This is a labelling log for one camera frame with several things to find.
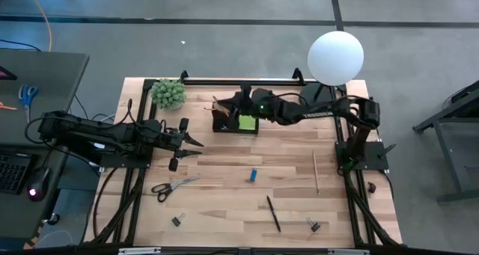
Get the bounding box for plain wooden pencil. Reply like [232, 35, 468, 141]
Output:
[312, 150, 322, 196]

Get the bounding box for green potted plant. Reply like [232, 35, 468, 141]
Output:
[150, 78, 188, 112]

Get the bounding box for grey side desk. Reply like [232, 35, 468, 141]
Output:
[0, 49, 91, 242]

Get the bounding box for black computer mouse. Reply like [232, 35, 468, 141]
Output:
[25, 166, 52, 203]

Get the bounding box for black mesh desk organizer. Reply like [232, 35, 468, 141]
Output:
[211, 100, 260, 135]

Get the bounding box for silver metal bracket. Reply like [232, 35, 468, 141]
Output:
[118, 247, 162, 255]
[326, 248, 370, 255]

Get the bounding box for blue handled scissors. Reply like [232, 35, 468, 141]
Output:
[17, 83, 40, 126]

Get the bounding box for orange floor cable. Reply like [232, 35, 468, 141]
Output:
[23, 0, 54, 52]

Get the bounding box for black binder clip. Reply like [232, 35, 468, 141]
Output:
[171, 212, 187, 228]
[305, 216, 322, 233]

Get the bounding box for black pen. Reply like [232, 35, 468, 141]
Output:
[266, 194, 282, 233]

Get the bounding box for dark cable beside table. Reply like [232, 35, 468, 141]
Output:
[91, 167, 120, 239]

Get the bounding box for green sticky note pad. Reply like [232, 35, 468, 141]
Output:
[238, 114, 257, 132]

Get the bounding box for black keyboard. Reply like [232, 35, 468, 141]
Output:
[0, 152, 33, 196]

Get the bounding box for dark tablet red edge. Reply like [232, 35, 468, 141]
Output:
[0, 64, 18, 82]

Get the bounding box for black metal table frame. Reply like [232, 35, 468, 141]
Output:
[82, 67, 404, 249]

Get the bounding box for dark metal cart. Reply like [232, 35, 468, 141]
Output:
[412, 79, 479, 204]

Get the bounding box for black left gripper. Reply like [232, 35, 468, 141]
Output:
[160, 117, 205, 173]

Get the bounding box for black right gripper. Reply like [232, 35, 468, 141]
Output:
[219, 83, 281, 122]

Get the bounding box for black handled scissors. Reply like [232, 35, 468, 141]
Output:
[150, 176, 201, 204]

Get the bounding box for white globe table lamp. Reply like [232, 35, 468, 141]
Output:
[299, 30, 365, 114]

